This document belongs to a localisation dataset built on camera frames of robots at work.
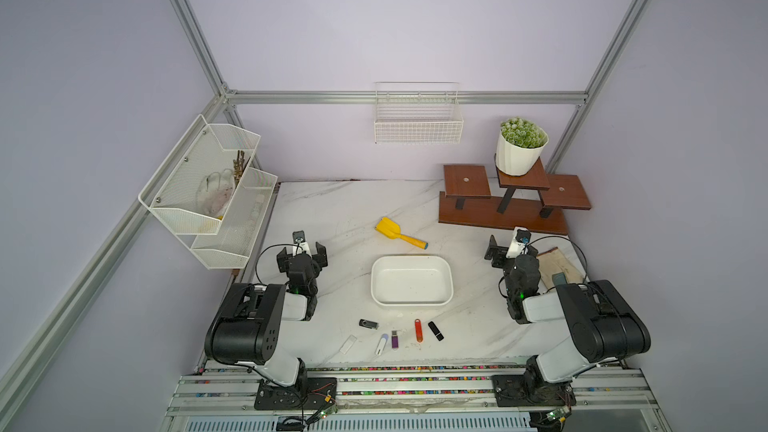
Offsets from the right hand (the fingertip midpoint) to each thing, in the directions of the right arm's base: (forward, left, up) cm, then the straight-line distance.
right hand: (507, 241), depth 93 cm
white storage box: (-8, +31, -8) cm, 33 cm away
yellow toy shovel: (+11, +36, -9) cm, 39 cm away
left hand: (0, +65, -1) cm, 65 cm away
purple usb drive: (-26, +36, -8) cm, 45 cm away
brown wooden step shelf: (+22, -17, -6) cm, 28 cm away
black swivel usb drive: (-22, +44, -8) cm, 50 cm away
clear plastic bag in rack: (+4, +83, +22) cm, 86 cm away
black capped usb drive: (-24, +24, -9) cm, 35 cm away
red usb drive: (-24, +29, -9) cm, 39 cm away
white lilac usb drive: (-28, +40, -8) cm, 49 cm away
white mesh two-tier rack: (-1, +89, +4) cm, 89 cm away
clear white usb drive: (-28, +50, -7) cm, 58 cm away
